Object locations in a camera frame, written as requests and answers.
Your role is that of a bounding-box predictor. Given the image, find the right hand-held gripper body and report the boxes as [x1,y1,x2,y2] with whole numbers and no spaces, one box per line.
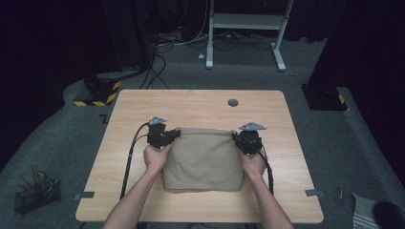
[233,121,267,156]

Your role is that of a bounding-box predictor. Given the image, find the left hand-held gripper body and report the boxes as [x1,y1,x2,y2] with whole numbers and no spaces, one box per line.
[146,115,170,150]

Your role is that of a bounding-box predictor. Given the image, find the beige shorts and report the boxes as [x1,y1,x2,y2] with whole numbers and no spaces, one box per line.
[162,127,245,194]

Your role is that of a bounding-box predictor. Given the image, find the person's left hand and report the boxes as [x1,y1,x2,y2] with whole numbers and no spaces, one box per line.
[142,142,173,175]

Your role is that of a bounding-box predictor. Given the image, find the person's right hand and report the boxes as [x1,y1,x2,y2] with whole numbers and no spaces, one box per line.
[240,152,266,180]

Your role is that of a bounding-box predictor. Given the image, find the black yellow striped stand base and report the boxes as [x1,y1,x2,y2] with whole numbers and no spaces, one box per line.
[74,79,122,108]

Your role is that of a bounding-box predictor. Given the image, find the grey tape strip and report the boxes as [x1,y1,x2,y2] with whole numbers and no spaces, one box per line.
[305,188,326,198]
[74,191,96,201]

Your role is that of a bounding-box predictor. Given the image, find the wooden sticks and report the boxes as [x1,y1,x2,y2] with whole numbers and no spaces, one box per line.
[29,163,42,191]

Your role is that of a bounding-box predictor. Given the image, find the grey striped cloth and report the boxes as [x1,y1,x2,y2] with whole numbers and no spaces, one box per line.
[352,192,383,229]

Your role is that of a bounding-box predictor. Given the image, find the black shoe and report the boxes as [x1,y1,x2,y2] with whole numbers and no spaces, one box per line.
[373,200,405,229]

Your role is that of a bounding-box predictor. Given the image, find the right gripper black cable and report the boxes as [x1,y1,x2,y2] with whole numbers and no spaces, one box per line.
[258,149,275,196]

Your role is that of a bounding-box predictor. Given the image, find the black floor cables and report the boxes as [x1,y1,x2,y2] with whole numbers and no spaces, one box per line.
[139,44,170,91]

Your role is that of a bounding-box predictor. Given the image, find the white floor cable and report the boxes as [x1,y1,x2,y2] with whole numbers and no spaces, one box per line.
[157,0,210,48]

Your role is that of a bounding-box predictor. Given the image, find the white metal desk frame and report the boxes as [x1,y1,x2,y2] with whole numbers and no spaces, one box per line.
[204,0,295,73]

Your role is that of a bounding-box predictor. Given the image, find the black wire basket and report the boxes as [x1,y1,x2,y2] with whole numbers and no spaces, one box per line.
[13,171,62,216]

